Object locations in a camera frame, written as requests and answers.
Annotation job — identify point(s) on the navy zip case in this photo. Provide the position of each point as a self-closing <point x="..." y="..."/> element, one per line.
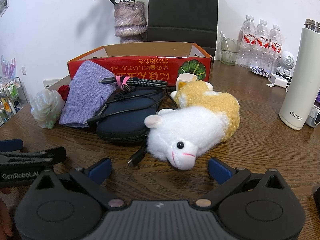
<point x="125" y="120"/>

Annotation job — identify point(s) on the red fabric rose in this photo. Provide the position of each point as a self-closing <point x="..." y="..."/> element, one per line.
<point x="64" y="91"/>

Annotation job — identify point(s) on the small white yellow box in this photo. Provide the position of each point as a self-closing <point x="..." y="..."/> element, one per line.
<point x="185" y="80"/>

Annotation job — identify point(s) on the white robot figure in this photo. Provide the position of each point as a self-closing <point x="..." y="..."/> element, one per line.
<point x="287" y="60"/>

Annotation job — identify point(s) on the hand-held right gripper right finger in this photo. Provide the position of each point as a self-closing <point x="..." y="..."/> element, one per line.
<point x="220" y="171"/>

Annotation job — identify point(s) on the person's left hand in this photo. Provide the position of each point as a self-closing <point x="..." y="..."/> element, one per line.
<point x="5" y="220"/>

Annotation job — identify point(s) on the clear water bottle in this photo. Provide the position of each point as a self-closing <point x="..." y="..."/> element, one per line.
<point x="262" y="45"/>
<point x="275" y="47"/>
<point x="246" y="42"/>

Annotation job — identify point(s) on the purple textured vase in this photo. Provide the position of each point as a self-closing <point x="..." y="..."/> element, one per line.
<point x="130" y="22"/>

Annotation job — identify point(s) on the white grey device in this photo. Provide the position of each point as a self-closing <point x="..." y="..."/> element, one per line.
<point x="313" y="117"/>

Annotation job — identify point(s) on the translucent pink hangers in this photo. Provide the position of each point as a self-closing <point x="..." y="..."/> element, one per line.
<point x="7" y="68"/>

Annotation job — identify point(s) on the small white tray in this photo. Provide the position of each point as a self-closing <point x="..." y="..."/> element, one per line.
<point x="258" y="70"/>

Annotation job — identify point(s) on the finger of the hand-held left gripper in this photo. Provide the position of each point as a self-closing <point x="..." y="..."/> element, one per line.
<point x="50" y="155"/>
<point x="10" y="145"/>

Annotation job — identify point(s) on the white wall vent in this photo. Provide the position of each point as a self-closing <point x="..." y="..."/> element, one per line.
<point x="51" y="83"/>

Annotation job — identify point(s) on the black paper bag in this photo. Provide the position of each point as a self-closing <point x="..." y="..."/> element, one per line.
<point x="182" y="10"/>

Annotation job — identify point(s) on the clear drinking glass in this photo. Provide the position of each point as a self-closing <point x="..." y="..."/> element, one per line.
<point x="228" y="52"/>

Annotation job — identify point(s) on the white and yellow plush toy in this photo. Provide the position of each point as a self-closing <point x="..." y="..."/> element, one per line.
<point x="187" y="125"/>

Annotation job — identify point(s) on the white wall outlet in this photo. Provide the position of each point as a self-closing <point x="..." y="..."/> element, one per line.
<point x="24" y="70"/>

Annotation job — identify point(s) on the wall picture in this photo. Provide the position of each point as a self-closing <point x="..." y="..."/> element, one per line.
<point x="3" y="5"/>

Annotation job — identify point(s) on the white thermos flask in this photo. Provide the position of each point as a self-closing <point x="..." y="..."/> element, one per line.
<point x="297" y="80"/>

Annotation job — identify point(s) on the white power adapter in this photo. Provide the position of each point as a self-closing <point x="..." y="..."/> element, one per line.
<point x="277" y="80"/>

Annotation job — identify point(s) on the clear plastic bag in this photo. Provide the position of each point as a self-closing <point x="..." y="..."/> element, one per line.
<point x="46" y="107"/>

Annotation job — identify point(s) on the red cardboard box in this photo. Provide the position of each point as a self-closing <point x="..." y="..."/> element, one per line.
<point x="150" y="67"/>

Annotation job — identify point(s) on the purple packet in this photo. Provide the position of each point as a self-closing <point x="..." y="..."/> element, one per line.
<point x="317" y="96"/>

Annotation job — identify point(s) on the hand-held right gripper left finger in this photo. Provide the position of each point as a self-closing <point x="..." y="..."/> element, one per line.
<point x="101" y="170"/>

